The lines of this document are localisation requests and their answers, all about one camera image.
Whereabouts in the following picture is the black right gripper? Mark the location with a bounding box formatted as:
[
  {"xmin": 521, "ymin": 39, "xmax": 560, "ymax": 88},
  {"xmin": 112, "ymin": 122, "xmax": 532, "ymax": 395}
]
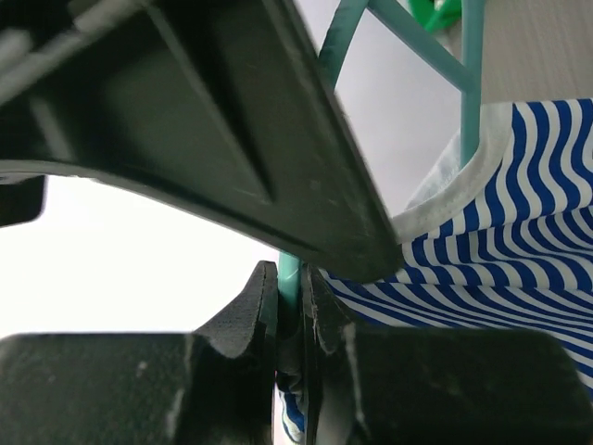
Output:
[{"xmin": 0, "ymin": 173, "xmax": 46, "ymax": 227}]

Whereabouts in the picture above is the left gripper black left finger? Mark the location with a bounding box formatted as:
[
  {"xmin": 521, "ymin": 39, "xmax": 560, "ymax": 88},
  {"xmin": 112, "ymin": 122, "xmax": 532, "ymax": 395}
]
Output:
[{"xmin": 1, "ymin": 261, "xmax": 278, "ymax": 444}]

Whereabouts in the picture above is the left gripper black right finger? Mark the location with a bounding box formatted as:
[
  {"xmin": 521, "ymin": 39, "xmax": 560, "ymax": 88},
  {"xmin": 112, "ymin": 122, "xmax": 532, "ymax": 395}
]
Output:
[{"xmin": 301, "ymin": 266, "xmax": 592, "ymax": 444}]

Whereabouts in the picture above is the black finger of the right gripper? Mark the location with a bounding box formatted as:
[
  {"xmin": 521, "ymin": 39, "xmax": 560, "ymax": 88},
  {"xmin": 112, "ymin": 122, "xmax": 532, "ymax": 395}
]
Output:
[{"xmin": 1, "ymin": 1, "xmax": 403, "ymax": 283}]

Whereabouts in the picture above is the blue white striped tank top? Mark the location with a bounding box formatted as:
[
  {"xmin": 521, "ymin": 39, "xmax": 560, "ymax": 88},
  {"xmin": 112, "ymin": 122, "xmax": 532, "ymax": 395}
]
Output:
[{"xmin": 277, "ymin": 98, "xmax": 592, "ymax": 444}]

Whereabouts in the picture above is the green plastic tray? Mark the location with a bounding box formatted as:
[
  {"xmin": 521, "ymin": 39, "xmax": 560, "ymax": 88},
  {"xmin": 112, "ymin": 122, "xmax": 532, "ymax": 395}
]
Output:
[{"xmin": 407, "ymin": 0, "xmax": 462, "ymax": 32}]

